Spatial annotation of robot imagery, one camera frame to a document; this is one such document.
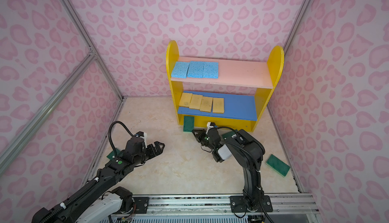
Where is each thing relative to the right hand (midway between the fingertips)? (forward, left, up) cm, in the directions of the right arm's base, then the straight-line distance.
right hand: (192, 129), depth 91 cm
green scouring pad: (+5, +3, -1) cm, 6 cm away
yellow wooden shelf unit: (+40, -28, -10) cm, 50 cm away
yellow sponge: (+16, -2, +7) cm, 18 cm away
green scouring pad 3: (-17, -48, -8) cm, 52 cm away
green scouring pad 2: (0, -22, -6) cm, 23 cm away
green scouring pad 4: (-13, +47, -7) cm, 50 cm away
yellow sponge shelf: (+18, +5, +7) cm, 20 cm away
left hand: (-12, +16, +3) cm, 20 cm away
